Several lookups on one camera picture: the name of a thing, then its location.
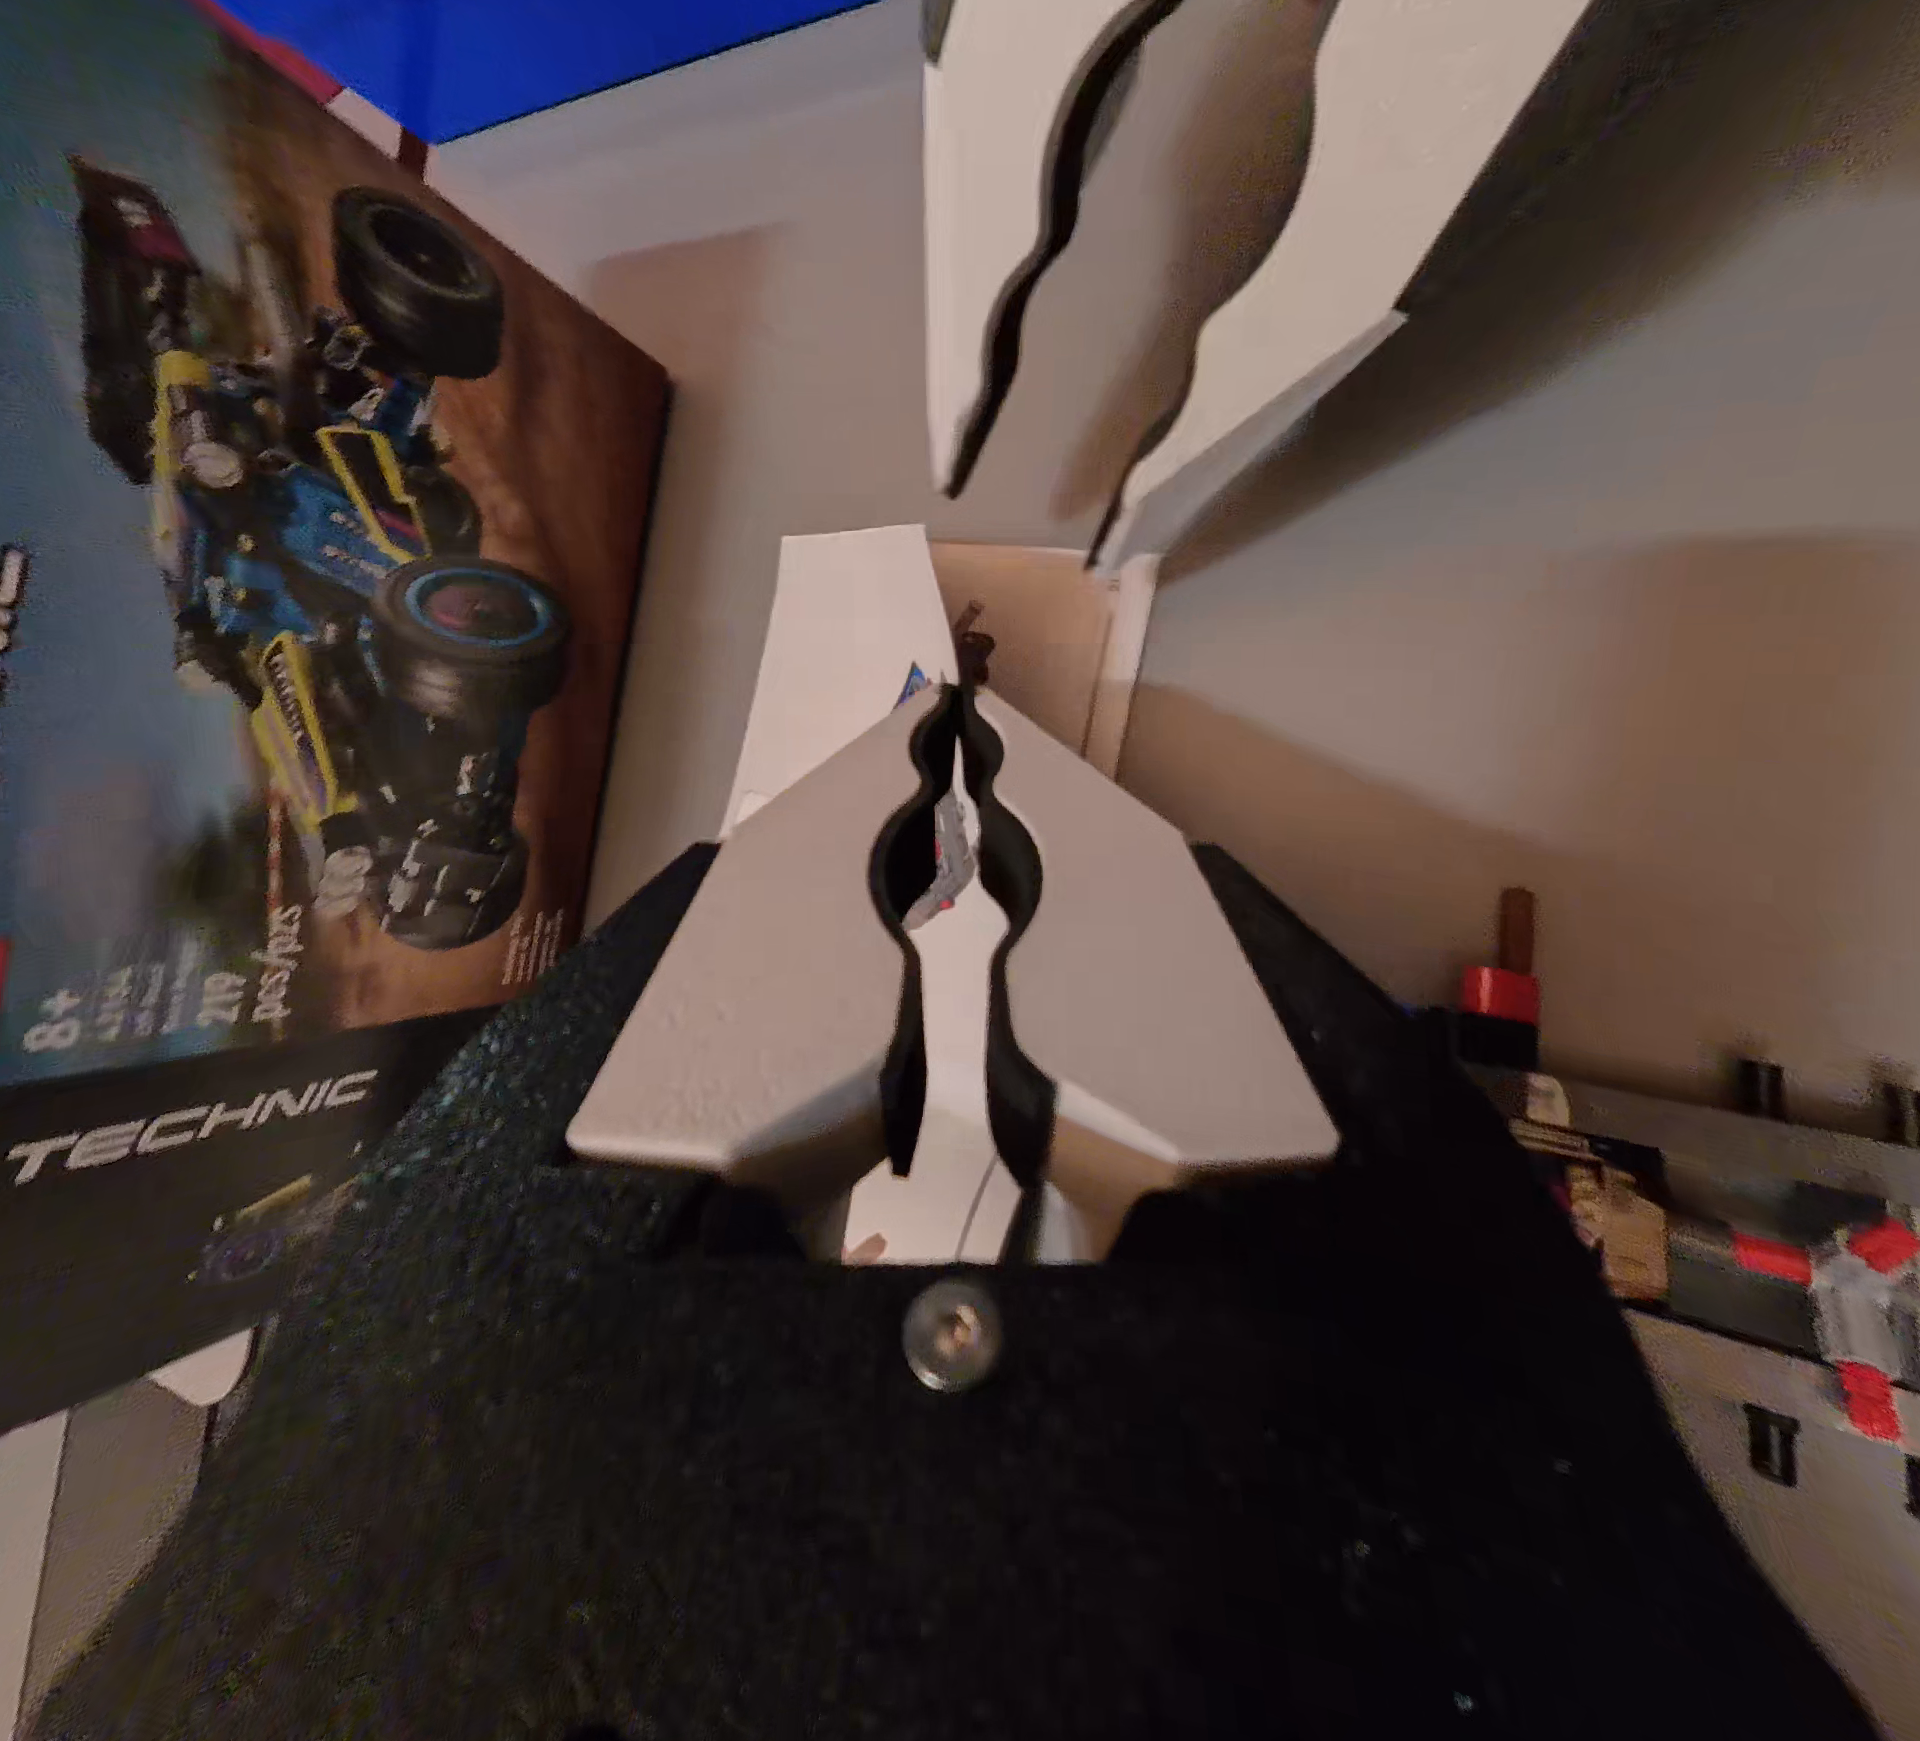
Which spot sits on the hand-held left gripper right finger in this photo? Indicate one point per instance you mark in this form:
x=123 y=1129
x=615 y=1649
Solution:
x=1156 y=1021

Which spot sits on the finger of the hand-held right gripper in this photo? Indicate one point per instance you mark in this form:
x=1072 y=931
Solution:
x=1441 y=91
x=1005 y=47

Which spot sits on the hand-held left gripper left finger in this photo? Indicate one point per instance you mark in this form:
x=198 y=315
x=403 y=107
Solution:
x=751 y=1006

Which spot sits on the lego chassis assembly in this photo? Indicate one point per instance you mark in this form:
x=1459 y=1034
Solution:
x=1727 y=1246

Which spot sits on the instruction booklet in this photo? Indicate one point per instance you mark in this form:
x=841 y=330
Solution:
x=841 y=631

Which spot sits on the lego set box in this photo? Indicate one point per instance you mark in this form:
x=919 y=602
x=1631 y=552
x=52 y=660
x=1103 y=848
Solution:
x=299 y=496

